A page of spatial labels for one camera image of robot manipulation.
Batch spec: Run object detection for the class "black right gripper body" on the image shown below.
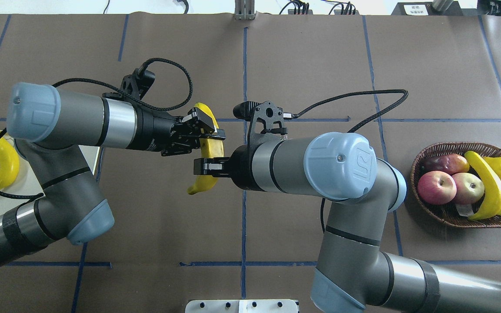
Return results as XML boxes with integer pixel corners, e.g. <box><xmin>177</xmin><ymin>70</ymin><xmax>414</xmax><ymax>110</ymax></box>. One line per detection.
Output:
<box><xmin>227</xmin><ymin>145</ymin><xmax>259</xmax><ymax>191</ymax></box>

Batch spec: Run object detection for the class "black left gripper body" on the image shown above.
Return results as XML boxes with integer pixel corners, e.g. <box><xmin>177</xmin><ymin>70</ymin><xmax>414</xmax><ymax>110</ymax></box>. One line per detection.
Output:
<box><xmin>137</xmin><ymin>107</ymin><xmax>201</xmax><ymax>157</ymax></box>

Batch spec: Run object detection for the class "brown wicker basket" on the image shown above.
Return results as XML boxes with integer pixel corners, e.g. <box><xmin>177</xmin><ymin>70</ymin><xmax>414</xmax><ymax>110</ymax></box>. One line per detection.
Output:
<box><xmin>408</xmin><ymin>141</ymin><xmax>501</xmax><ymax>229</ymax></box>

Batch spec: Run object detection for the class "black power strip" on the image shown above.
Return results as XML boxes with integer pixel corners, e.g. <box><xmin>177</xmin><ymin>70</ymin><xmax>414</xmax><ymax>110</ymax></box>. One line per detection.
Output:
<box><xmin>280</xmin><ymin>0</ymin><xmax>314</xmax><ymax>15</ymax></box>

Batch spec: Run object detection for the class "red green apple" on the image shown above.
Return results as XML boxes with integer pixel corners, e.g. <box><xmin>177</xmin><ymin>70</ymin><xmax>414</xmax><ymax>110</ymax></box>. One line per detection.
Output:
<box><xmin>452</xmin><ymin>173</ymin><xmax>485</xmax><ymax>205</ymax></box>

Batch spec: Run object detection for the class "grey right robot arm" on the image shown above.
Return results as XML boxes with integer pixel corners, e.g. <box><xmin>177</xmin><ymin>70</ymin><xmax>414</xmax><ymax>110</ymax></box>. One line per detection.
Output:
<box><xmin>194</xmin><ymin>132</ymin><xmax>501</xmax><ymax>313</ymax></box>

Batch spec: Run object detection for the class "aluminium frame post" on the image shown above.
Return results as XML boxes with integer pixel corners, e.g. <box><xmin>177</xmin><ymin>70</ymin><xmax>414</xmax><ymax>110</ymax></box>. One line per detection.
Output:
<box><xmin>234</xmin><ymin>0</ymin><xmax>256</xmax><ymax>20</ymax></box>

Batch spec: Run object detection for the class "yellow banana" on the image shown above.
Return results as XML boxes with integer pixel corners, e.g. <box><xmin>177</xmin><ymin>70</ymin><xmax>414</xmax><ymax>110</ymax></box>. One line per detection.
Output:
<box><xmin>187</xmin><ymin>102</ymin><xmax>224</xmax><ymax>195</ymax></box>
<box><xmin>464</xmin><ymin>150</ymin><xmax>501</xmax><ymax>221</ymax></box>
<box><xmin>0</xmin><ymin>137</ymin><xmax>20</xmax><ymax>190</ymax></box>

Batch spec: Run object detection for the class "dark red plum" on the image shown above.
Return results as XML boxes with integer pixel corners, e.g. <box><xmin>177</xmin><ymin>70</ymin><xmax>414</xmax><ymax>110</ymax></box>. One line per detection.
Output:
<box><xmin>421</xmin><ymin>154</ymin><xmax>471</xmax><ymax>176</ymax></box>

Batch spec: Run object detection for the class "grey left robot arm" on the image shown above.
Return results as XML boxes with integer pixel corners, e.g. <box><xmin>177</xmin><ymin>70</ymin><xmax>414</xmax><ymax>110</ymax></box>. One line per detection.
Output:
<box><xmin>0</xmin><ymin>83</ymin><xmax>225</xmax><ymax>266</ymax></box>

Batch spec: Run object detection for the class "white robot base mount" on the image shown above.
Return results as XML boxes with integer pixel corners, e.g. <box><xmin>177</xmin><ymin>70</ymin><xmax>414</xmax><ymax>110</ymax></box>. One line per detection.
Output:
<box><xmin>185</xmin><ymin>299</ymin><xmax>300</xmax><ymax>313</ymax></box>

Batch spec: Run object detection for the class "pale green bear tray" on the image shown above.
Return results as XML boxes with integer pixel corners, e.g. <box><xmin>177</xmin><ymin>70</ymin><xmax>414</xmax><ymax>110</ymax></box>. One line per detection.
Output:
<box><xmin>0</xmin><ymin>145</ymin><xmax>100</xmax><ymax>215</ymax></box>

